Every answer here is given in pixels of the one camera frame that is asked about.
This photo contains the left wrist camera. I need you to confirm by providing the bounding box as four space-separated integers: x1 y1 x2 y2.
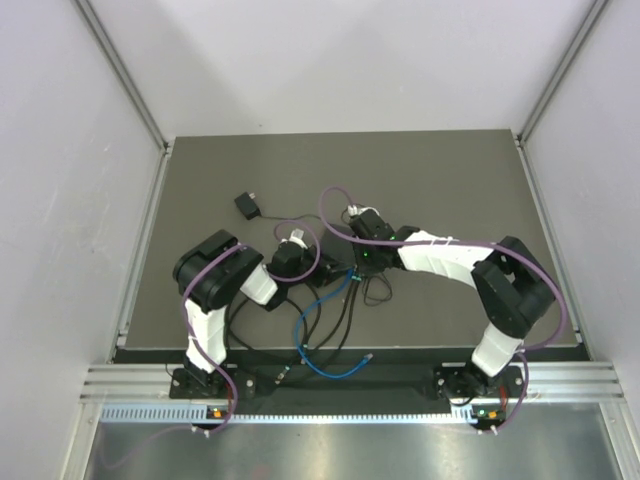
268 228 308 281

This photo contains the grey slotted cable duct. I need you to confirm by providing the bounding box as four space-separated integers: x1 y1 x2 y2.
100 403 499 425

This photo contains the left aluminium frame post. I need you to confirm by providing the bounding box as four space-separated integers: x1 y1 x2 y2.
74 0 174 156

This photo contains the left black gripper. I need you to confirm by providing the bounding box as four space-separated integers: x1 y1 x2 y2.
284 243 350 288

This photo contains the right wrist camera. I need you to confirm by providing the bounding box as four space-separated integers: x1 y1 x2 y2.
349 209 394 241

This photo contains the black network switch box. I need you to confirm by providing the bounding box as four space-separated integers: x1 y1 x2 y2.
320 228 356 268

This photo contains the thin black power cord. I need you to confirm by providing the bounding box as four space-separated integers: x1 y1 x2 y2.
258 207 394 307

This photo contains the blue ethernet cable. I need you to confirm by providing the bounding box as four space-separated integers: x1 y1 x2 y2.
293 269 375 376

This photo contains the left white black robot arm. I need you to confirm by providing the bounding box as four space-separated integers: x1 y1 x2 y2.
172 229 349 397

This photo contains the black power adapter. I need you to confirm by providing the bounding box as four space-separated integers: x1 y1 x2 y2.
234 192 262 220

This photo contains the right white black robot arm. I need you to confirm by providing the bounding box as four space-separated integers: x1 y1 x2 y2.
350 222 559 396

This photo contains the aluminium frame post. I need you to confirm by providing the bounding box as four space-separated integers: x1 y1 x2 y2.
514 0 614 149
74 0 174 156

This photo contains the right aluminium frame post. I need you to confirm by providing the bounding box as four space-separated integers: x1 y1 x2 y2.
514 0 614 149

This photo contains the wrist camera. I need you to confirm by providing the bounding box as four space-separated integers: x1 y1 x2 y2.
349 209 394 241
268 228 308 281

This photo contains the front aluminium frame rail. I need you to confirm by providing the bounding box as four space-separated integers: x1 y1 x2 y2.
80 362 624 403

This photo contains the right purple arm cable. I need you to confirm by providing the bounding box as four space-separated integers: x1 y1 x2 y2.
318 185 569 435

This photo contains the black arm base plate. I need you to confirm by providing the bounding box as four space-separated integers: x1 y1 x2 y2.
168 363 529 401

